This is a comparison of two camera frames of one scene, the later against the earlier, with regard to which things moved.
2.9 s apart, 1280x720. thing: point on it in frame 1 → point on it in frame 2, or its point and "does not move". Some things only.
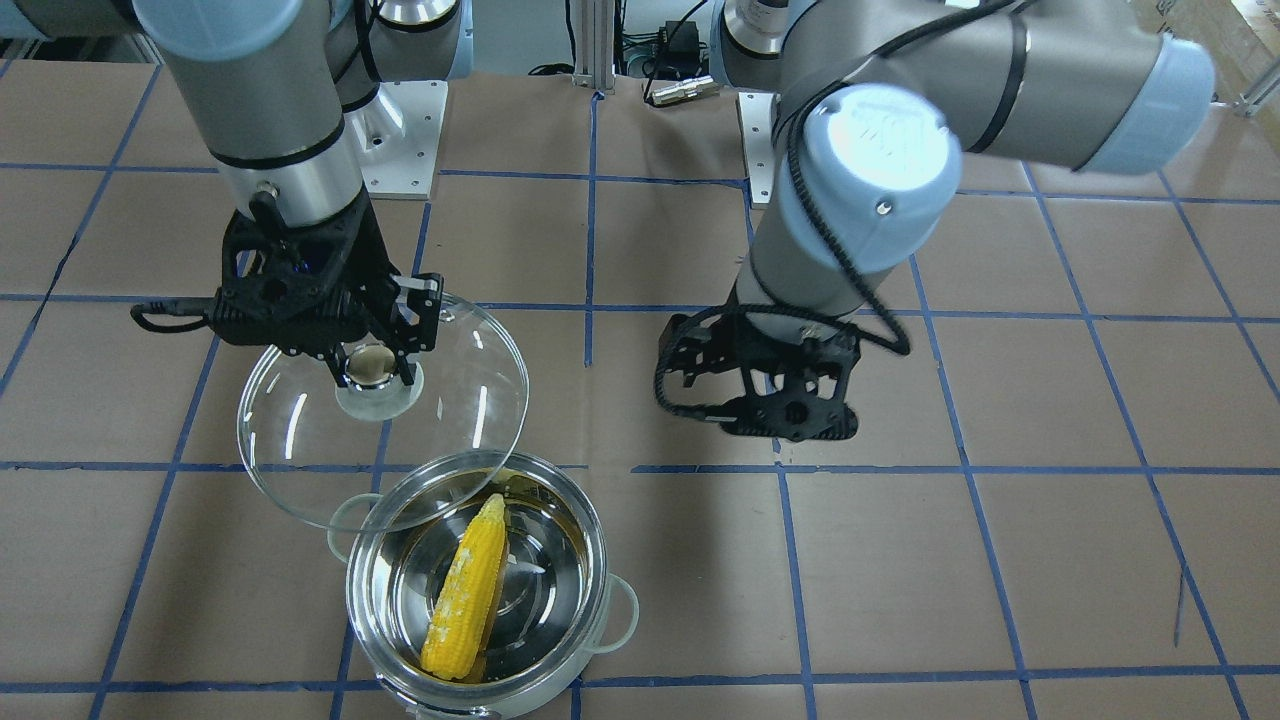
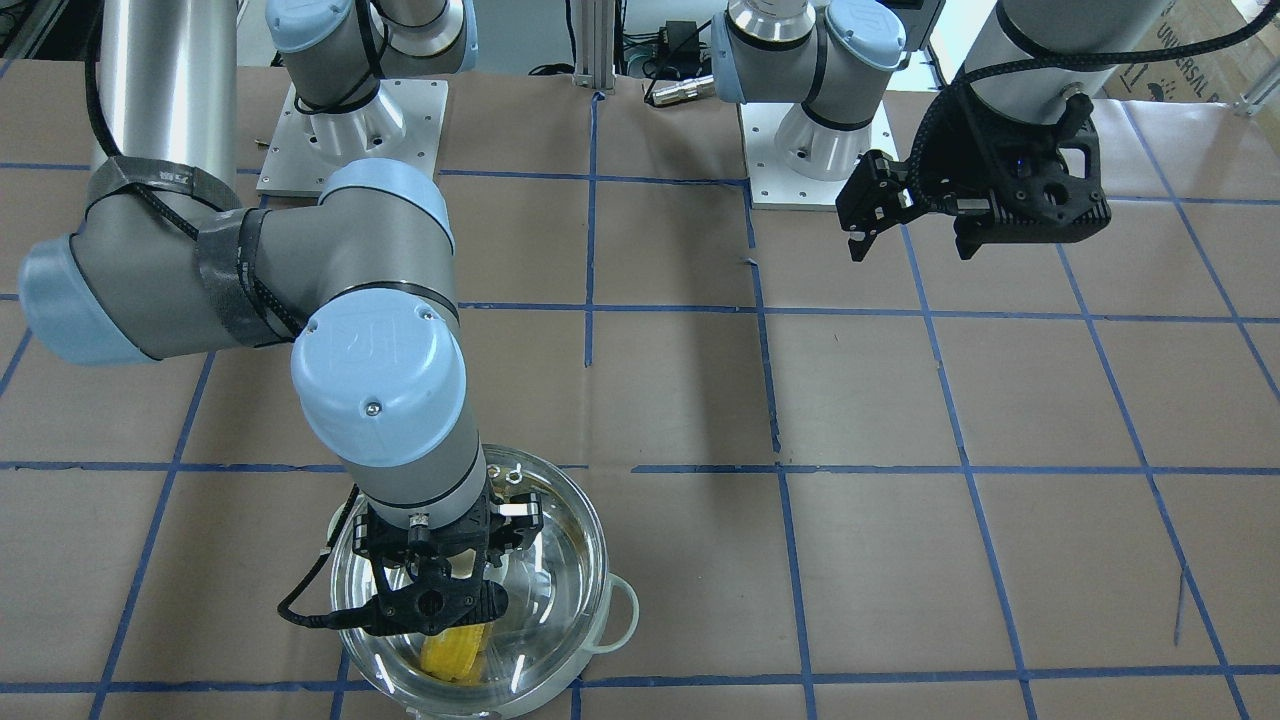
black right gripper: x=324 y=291 → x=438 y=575
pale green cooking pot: x=490 y=610 does not move
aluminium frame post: x=594 y=45 does not move
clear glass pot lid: x=390 y=458 → x=535 y=647
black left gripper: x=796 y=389 → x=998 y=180
